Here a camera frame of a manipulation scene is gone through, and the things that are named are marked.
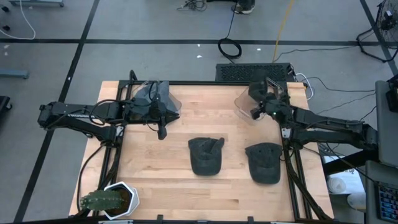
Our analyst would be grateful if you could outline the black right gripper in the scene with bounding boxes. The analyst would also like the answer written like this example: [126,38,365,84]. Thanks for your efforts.
[256,91,295,125]

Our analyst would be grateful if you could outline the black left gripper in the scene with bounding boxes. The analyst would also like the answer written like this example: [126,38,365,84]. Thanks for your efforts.
[124,96,182,141]

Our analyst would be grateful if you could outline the grey washed cotton cap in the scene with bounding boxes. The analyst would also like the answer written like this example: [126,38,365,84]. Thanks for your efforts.
[154,81,171,109]
[248,68,271,103]
[187,136,226,177]
[135,84,156,106]
[244,142,284,185]

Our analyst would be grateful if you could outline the black perforated computer case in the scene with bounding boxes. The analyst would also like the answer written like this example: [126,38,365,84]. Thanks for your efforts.
[215,62,295,83]

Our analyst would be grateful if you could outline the white hexagonal plant pot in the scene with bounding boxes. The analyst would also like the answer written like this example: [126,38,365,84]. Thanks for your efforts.
[101,180,141,221]

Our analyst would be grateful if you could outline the white plastic bag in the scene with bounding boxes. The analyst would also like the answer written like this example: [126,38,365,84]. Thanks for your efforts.
[346,192,368,210]
[326,175,348,194]

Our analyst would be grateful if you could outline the green cactus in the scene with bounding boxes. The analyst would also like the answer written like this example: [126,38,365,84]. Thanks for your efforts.
[79,189,126,212]

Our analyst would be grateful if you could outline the person's shoe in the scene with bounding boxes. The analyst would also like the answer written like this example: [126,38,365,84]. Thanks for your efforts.
[231,0,256,15]

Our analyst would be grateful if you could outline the black box device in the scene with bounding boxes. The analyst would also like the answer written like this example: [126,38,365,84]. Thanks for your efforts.
[385,74,398,113]

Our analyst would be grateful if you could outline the black floor fan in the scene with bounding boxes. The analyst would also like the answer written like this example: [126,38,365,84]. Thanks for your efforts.
[356,0,398,63]

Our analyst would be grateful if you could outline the black computer keyboard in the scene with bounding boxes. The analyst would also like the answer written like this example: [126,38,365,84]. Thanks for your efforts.
[377,184,398,222]

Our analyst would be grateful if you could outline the grey floor bar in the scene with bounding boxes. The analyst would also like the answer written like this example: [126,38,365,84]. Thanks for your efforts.
[0,68,30,80]

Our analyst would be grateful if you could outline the black chair base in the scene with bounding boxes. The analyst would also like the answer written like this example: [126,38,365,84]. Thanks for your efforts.
[0,95,13,113]

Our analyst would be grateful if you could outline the grey cart base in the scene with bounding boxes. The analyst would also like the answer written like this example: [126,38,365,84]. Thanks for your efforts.
[8,0,65,8]

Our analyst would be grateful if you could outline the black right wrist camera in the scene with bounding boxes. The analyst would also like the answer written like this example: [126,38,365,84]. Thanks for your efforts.
[250,106,266,121]

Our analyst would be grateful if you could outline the white power cable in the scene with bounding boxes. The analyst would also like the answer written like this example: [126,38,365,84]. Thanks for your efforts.
[294,72,315,101]

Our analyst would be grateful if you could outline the black aluminium rig frame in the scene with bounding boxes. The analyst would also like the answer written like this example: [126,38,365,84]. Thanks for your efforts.
[93,70,333,222]

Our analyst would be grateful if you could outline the black floor cable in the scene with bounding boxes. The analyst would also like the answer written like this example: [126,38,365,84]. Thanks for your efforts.
[298,76,377,94]

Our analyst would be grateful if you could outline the yellow hanging cable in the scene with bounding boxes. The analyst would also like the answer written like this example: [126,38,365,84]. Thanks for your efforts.
[272,0,295,63]

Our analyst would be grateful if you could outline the coiled black cable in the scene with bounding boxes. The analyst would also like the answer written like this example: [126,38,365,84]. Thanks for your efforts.
[216,0,243,60]

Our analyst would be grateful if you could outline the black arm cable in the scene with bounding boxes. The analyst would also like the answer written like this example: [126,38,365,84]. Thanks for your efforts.
[76,141,108,215]

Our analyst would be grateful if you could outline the tangled black cables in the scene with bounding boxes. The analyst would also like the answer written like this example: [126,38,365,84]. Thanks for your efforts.
[176,0,208,12]

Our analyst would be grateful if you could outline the white floor cable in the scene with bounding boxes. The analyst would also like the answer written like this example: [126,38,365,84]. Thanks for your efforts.
[0,0,37,41]

